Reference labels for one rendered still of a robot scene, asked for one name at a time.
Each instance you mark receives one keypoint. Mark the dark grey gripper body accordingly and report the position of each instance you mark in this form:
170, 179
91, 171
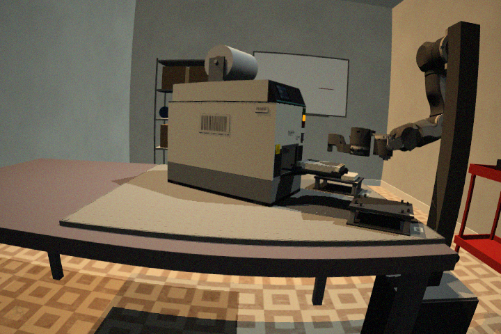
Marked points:
359, 140

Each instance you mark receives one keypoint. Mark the grey cylinder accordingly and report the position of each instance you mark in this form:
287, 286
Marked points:
238, 65

